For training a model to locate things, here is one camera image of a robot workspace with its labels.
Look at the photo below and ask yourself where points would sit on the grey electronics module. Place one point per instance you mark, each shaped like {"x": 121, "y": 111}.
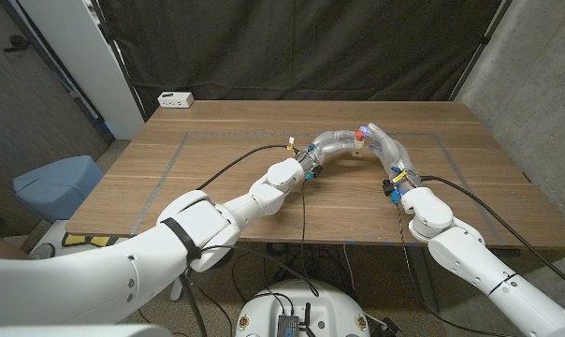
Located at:
{"x": 288, "y": 326}

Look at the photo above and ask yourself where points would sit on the small red-capped bottle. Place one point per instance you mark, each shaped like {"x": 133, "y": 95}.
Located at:
{"x": 357, "y": 150}

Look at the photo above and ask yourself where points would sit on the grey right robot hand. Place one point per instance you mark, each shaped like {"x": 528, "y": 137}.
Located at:
{"x": 392, "y": 152}

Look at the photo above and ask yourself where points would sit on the white power strip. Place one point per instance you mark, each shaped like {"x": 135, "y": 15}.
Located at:
{"x": 175, "y": 99}

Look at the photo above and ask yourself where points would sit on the black backdrop stand foot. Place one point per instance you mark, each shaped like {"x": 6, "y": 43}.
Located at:
{"x": 506, "y": 253}

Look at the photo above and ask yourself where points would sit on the red headed screw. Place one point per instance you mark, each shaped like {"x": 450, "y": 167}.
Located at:
{"x": 358, "y": 136}

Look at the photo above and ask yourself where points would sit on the white table leg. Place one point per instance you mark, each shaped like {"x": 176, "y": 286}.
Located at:
{"x": 420, "y": 281}

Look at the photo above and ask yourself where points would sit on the blue padded bin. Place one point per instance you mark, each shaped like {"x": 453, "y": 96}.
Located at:
{"x": 58, "y": 187}

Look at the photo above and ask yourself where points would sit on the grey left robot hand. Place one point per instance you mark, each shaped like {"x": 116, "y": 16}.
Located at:
{"x": 329, "y": 142}

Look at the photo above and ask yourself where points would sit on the black backdrop cloth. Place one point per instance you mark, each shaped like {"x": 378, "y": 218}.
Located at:
{"x": 287, "y": 47}

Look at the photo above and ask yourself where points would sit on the white robot torso base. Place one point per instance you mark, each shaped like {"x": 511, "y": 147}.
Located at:
{"x": 329, "y": 304}

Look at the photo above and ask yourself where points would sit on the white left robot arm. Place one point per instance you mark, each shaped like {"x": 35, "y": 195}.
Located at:
{"x": 170, "y": 248}

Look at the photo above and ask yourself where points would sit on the white sneaker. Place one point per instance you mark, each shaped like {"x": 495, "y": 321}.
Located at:
{"x": 43, "y": 252}

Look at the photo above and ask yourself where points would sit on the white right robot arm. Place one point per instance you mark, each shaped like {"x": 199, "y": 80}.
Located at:
{"x": 474, "y": 262}

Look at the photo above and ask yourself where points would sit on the black backdrop stand pole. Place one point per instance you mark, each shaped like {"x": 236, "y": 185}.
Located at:
{"x": 121, "y": 63}
{"x": 484, "y": 39}

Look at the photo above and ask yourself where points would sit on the yellow black hazard strip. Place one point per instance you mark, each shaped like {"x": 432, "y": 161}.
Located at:
{"x": 88, "y": 241}

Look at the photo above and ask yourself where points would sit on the wooden table panel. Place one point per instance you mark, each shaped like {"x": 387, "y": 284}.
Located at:
{"x": 172, "y": 164}

